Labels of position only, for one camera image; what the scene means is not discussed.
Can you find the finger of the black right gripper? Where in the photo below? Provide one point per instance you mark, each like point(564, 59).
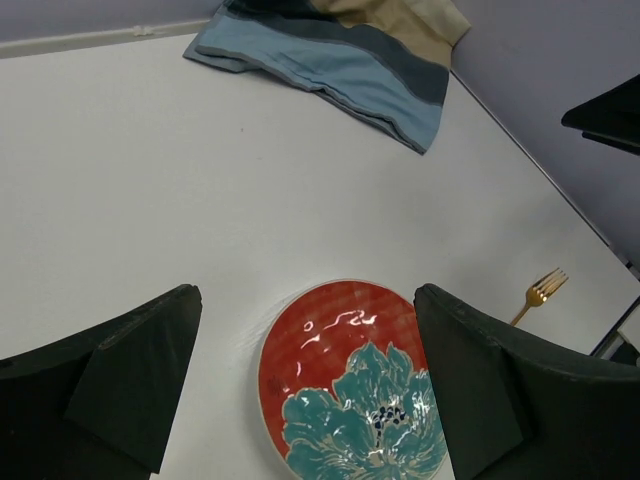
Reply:
point(611, 119)

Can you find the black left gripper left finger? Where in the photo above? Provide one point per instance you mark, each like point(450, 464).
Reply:
point(100, 404)

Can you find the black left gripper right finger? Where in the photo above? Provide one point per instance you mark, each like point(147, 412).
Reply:
point(515, 406)

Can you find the gold fork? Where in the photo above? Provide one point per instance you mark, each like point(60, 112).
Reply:
point(540, 292)

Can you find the red floral ceramic plate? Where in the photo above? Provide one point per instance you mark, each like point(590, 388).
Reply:
point(344, 386)

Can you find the striped blue beige placemat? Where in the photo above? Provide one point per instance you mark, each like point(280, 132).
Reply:
point(386, 63)

